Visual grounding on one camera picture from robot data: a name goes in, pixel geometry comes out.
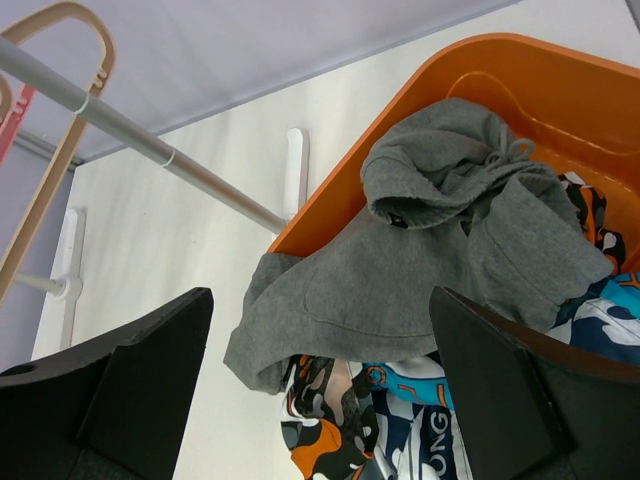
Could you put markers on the grey sweat shorts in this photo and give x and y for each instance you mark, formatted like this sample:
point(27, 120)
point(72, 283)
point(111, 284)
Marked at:
point(453, 200)

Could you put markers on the white and metal clothes rack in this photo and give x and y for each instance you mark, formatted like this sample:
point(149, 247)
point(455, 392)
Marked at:
point(89, 108)

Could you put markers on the blue orange patterned shorts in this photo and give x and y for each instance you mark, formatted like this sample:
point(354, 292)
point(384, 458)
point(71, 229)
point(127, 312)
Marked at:
point(419, 437)

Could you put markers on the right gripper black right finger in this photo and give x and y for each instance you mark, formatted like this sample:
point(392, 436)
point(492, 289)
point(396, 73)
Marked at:
point(529, 406)

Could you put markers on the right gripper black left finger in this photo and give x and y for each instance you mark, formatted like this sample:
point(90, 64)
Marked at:
point(112, 407)

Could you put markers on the orange plastic basket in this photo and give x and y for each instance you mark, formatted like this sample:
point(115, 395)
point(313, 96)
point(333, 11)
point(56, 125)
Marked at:
point(581, 111)

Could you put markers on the orange black camouflage shorts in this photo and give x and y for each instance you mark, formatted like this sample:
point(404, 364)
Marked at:
point(328, 420)

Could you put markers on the pink plastic hanger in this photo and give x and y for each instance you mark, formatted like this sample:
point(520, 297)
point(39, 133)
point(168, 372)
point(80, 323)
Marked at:
point(13, 119)

